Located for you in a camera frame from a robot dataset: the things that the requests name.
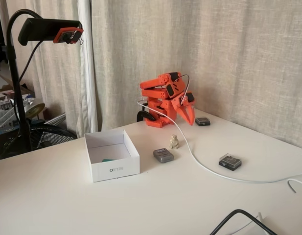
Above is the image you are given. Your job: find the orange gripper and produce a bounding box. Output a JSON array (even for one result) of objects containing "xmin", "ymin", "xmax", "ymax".
[{"xmin": 171, "ymin": 92, "xmax": 196, "ymax": 126}]

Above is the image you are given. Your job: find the white cardboard box bin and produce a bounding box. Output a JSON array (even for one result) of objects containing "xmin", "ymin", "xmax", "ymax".
[{"xmin": 84, "ymin": 129, "xmax": 141, "ymax": 183}]

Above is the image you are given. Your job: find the small black clear-lid box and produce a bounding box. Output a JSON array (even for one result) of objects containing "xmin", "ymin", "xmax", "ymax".
[
  {"xmin": 218, "ymin": 153, "xmax": 243, "ymax": 171},
  {"xmin": 194, "ymin": 116, "xmax": 211, "ymax": 127}
]

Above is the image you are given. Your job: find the small beige bear figurine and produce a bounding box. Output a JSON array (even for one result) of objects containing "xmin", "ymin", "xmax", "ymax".
[{"xmin": 169, "ymin": 133, "xmax": 180, "ymax": 150}]

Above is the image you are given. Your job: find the black table clamp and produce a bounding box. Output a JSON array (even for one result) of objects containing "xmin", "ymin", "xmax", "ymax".
[{"xmin": 136, "ymin": 110, "xmax": 157, "ymax": 122}]

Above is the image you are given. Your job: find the grey square block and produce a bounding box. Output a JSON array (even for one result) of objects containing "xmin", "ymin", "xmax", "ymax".
[{"xmin": 153, "ymin": 147, "xmax": 176, "ymax": 164}]

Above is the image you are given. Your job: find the wide beige curtain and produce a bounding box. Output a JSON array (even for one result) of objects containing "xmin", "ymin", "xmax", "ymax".
[{"xmin": 91, "ymin": 0, "xmax": 302, "ymax": 160}]

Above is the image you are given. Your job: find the black floor fan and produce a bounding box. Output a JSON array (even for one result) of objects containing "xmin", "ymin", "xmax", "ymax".
[{"xmin": 0, "ymin": 123, "xmax": 78, "ymax": 161}]

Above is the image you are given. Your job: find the silver metal bowl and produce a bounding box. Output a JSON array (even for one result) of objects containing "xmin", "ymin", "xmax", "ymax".
[{"xmin": 23, "ymin": 102, "xmax": 46, "ymax": 118}]

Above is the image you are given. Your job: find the black clamp holder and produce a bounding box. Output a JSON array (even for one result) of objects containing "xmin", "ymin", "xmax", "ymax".
[{"xmin": 17, "ymin": 17, "xmax": 84, "ymax": 47}]

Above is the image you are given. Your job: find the black gooseneck stand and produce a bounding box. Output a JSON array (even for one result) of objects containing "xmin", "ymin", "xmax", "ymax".
[{"xmin": 5, "ymin": 8, "xmax": 44, "ymax": 152}]

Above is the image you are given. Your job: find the brown cardboard box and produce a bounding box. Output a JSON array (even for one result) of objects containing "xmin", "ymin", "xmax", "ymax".
[{"xmin": 0, "ymin": 70, "xmax": 35, "ymax": 100}]

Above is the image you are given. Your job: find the thin black servo cable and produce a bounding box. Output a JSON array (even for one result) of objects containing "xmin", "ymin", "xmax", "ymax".
[{"xmin": 176, "ymin": 74, "xmax": 191, "ymax": 101}]

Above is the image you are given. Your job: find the long white cable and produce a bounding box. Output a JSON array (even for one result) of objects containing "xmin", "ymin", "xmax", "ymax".
[{"xmin": 137, "ymin": 97, "xmax": 302, "ymax": 184}]

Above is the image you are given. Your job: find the thick black cable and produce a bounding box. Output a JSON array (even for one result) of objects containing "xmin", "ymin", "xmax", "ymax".
[{"xmin": 209, "ymin": 209, "xmax": 279, "ymax": 235}]

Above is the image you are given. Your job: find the short white cable end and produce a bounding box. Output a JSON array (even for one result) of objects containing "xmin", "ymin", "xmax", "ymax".
[{"xmin": 287, "ymin": 179, "xmax": 302, "ymax": 194}]

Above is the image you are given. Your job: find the camera on black stand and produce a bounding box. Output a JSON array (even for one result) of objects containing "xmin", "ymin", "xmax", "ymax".
[{"xmin": 0, "ymin": 0, "xmax": 99, "ymax": 139}]

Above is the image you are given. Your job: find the orange camera module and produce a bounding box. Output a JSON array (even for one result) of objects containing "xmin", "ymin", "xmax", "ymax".
[{"xmin": 52, "ymin": 27, "xmax": 84, "ymax": 46}]

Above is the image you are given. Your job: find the black camera cable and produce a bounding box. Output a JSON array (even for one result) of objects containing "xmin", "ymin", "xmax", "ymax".
[{"xmin": 0, "ymin": 40, "xmax": 44, "ymax": 166}]

